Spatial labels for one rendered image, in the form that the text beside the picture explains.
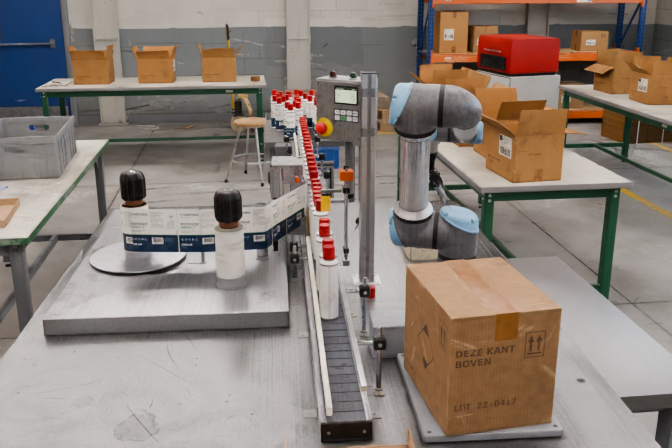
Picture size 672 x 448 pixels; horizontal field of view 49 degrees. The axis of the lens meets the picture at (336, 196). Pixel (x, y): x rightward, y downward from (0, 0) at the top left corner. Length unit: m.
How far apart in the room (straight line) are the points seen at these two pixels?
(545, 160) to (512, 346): 2.39
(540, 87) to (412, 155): 5.77
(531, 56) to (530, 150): 3.92
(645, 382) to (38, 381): 1.47
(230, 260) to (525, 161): 2.03
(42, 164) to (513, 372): 2.92
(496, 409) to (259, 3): 8.48
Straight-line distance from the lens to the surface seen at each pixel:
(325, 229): 2.13
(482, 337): 1.54
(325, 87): 2.29
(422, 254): 2.59
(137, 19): 9.85
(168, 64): 7.70
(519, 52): 7.63
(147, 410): 1.79
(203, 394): 1.82
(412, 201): 2.16
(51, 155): 3.99
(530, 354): 1.61
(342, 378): 1.76
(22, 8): 10.07
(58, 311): 2.22
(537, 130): 3.82
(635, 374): 2.01
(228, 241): 2.18
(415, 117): 1.99
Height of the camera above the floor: 1.76
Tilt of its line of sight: 16 degrees down
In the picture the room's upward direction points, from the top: straight up
